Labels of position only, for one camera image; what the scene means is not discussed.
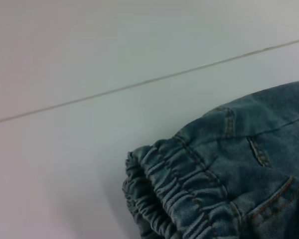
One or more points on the blue denim shorts with embroidery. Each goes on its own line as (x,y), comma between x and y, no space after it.
(226,174)

